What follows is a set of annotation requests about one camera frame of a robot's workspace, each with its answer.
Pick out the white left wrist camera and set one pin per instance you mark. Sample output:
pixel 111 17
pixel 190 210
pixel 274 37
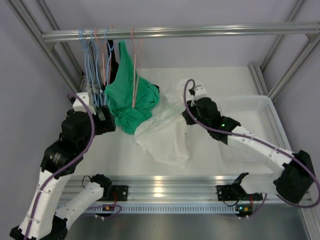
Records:
pixel 82 102

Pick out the left aluminium frame post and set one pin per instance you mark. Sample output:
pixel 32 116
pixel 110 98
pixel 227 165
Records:
pixel 25 16

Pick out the aluminium hanging rail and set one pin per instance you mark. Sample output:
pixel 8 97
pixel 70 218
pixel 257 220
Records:
pixel 254 29

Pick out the pink plastic hanger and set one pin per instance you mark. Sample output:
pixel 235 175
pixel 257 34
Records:
pixel 136 65

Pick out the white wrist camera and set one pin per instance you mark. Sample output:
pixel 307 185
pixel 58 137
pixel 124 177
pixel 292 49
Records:
pixel 198 92
pixel 82 102

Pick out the aluminium frame post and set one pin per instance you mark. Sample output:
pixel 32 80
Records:
pixel 25 16
pixel 288 52

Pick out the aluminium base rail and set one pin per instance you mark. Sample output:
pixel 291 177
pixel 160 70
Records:
pixel 172 194

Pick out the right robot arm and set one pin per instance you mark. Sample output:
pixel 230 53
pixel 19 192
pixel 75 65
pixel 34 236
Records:
pixel 292 172

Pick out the white plastic basket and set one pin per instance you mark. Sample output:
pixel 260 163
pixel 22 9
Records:
pixel 258 115

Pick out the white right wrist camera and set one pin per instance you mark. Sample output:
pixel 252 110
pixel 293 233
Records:
pixel 198 92

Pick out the pink hanger behind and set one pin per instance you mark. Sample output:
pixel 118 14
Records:
pixel 102 51

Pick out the black garment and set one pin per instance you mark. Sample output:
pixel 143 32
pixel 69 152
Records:
pixel 114 66

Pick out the green tank top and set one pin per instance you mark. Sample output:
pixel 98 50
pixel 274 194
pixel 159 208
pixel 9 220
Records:
pixel 130 98

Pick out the right aluminium frame post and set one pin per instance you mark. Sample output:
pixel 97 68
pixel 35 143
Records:
pixel 288 52

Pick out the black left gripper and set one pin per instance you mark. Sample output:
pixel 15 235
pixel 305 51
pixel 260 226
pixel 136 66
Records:
pixel 106 125

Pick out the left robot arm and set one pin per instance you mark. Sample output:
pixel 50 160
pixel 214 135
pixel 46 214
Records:
pixel 44 220

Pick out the white tank top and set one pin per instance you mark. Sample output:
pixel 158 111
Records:
pixel 163 136

